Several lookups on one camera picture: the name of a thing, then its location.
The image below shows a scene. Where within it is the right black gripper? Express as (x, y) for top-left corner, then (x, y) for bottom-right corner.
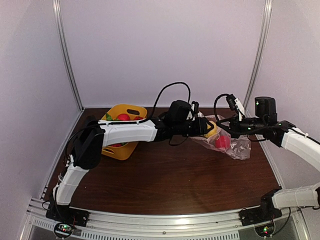
(216, 112), (267, 139)

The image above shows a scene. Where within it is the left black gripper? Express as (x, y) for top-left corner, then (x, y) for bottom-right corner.
(174, 116), (214, 137)

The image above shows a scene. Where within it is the yellow plush burger bun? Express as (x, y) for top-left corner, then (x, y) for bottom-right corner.
(203, 120), (218, 138)

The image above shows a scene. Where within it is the clear zip top bag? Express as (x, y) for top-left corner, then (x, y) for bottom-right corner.
(191, 115), (251, 160)

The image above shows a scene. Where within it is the red plush apple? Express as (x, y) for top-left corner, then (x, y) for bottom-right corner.
(214, 135), (231, 149)

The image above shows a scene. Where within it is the yellow plastic basket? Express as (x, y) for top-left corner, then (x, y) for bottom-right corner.
(101, 104), (148, 161)

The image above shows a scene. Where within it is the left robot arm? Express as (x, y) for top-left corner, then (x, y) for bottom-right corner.
(51, 100), (214, 222)

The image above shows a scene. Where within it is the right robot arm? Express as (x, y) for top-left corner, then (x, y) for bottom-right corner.
(214, 93), (320, 221)

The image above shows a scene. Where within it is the red plush tomato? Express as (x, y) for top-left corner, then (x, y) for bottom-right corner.
(116, 113), (131, 121)

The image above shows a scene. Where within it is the small red plush fruit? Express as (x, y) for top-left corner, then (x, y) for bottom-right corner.
(109, 142), (127, 148)

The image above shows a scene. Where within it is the green plush lettuce leaf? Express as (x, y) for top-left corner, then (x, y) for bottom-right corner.
(105, 112), (114, 122)

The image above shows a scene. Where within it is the right circuit board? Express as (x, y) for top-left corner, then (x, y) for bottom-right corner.
(254, 223), (275, 238)

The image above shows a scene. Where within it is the circuit board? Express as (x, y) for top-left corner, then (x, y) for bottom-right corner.
(254, 223), (275, 238)
(53, 222), (74, 238)

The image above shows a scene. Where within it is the left circuit board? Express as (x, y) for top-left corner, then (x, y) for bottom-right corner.
(53, 222), (74, 238)

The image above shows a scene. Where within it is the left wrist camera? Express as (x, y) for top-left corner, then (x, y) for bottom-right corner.
(187, 101), (199, 120)

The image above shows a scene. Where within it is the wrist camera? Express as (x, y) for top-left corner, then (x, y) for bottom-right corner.
(226, 94), (246, 121)
(187, 101), (199, 120)

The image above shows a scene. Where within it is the left black cable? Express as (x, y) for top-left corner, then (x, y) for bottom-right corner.
(139, 81), (191, 123)

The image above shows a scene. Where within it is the black cable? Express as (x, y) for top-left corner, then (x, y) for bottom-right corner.
(213, 93), (236, 126)
(139, 81), (191, 123)

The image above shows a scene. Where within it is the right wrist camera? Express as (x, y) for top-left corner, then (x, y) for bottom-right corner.
(226, 94), (246, 121)

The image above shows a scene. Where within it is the right black cable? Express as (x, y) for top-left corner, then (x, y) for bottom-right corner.
(213, 93), (236, 126)

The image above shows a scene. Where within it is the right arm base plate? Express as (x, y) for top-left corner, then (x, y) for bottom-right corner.
(238, 206), (283, 226)

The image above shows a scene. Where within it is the front aluminium rail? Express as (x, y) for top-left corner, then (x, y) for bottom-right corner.
(19, 197), (308, 240)

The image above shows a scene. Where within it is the right aluminium frame post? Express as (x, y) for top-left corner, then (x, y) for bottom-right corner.
(243, 0), (273, 110)

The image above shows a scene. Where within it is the aluminium frame post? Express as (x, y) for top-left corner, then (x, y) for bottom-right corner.
(52, 0), (84, 111)
(243, 0), (273, 110)

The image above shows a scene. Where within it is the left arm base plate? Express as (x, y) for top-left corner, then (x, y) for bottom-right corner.
(45, 204), (90, 227)

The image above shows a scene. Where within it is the left aluminium frame post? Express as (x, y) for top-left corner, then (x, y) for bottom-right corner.
(52, 0), (84, 111)

